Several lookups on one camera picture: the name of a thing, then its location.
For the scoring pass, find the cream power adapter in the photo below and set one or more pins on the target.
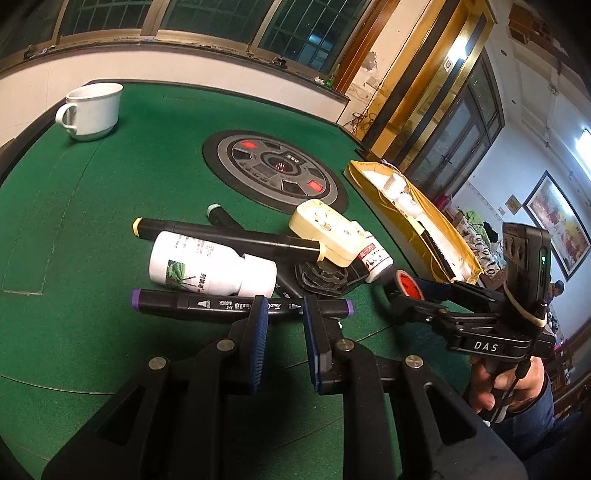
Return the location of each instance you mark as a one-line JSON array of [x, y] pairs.
[[328, 230]]

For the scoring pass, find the small wall plaque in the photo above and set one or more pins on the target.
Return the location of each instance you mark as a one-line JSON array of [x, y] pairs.
[[511, 203]]

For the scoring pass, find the white bottle green label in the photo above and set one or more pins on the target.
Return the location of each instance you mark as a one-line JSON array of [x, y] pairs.
[[207, 272]]

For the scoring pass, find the framed wall painting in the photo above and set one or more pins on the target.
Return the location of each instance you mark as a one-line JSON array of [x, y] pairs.
[[558, 226]]

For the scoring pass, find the golden cardboard box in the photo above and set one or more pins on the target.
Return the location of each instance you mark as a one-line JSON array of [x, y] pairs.
[[443, 230]]

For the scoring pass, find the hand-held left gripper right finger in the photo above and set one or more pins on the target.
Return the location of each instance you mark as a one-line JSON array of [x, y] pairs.
[[313, 350]]

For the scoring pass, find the yellow capped black marker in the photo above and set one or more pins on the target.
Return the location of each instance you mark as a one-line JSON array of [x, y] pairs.
[[231, 237]]

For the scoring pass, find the person's right forearm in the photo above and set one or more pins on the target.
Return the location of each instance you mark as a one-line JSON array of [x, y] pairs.
[[540, 415]]

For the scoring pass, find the person's right hand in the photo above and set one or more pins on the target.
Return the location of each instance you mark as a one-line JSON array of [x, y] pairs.
[[480, 392]]

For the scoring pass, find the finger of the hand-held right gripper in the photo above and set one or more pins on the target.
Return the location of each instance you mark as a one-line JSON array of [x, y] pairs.
[[461, 291], [415, 311]]

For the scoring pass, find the pile of clothes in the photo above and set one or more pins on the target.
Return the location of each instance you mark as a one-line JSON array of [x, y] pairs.
[[478, 230]]

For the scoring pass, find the purple capped black marker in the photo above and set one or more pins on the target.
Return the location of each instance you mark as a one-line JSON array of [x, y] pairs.
[[203, 304]]

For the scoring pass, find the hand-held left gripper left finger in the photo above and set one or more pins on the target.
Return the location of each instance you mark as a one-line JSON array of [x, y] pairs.
[[259, 341]]

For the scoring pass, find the white ceramic cup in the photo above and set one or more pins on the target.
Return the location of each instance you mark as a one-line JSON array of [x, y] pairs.
[[92, 110]]

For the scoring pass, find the round table control panel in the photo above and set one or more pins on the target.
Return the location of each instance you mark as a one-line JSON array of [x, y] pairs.
[[277, 170]]

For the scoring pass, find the window with green grille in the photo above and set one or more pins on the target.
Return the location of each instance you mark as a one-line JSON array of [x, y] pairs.
[[207, 18]]

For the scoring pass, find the golden door frame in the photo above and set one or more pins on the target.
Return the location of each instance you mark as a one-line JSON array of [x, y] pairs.
[[415, 92]]

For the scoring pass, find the black fan-shaped plastic part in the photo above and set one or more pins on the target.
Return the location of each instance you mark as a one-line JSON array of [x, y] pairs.
[[323, 275]]

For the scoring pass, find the mint capped black marker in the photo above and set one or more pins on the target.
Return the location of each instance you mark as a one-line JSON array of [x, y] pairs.
[[221, 216]]

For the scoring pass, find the fluorescent tube light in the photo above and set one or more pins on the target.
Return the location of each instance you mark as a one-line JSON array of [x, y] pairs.
[[581, 145]]

